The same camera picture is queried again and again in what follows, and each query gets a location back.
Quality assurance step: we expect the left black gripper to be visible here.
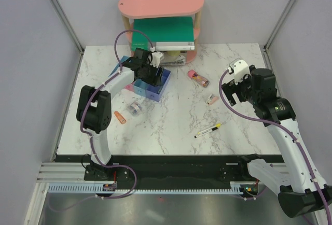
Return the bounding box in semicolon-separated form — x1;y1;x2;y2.
140;62;165;89

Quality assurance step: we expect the four-compartment pastel organizer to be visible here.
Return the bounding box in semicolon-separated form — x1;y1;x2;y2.
124;68;172;104

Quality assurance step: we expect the pink crayon bottle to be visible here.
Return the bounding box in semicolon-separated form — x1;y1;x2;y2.
187;70;210;88

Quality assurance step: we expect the clear tape roll pack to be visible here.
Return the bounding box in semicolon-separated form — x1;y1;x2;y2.
127;101;143;117

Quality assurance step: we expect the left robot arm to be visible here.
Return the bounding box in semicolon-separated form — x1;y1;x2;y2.
76;48;164;180

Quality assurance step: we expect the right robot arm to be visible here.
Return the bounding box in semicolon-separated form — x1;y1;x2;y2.
219;64;331;224

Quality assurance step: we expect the spiral notebook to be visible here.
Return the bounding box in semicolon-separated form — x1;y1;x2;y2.
160;54;186;66

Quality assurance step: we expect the yellow white marker pen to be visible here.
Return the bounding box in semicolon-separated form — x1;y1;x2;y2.
194;123;221;138

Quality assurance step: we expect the green book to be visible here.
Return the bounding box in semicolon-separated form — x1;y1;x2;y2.
131;16;195;51

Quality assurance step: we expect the pink oval shelf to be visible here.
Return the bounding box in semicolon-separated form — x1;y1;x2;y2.
118;0;205;67

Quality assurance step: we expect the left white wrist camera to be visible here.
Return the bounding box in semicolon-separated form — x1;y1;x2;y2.
150;51;164;68

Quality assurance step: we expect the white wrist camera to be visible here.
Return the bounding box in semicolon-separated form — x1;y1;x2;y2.
228;58;250;81
150;51;164;68

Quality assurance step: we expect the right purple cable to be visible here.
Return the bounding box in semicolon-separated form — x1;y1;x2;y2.
219;69;332;220

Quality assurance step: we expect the purple cable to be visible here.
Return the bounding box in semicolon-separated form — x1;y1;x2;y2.
79;29;156;213
219;69;332;220

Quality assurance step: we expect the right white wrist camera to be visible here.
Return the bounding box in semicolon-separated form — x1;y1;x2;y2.
228;58;250;81

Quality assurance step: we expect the white cable duct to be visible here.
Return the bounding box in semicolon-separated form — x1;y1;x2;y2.
47;182;258;195

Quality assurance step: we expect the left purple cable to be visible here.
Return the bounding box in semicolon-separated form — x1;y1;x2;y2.
79;29;156;213

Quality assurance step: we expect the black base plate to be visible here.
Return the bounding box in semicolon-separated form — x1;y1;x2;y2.
54;153;286;192

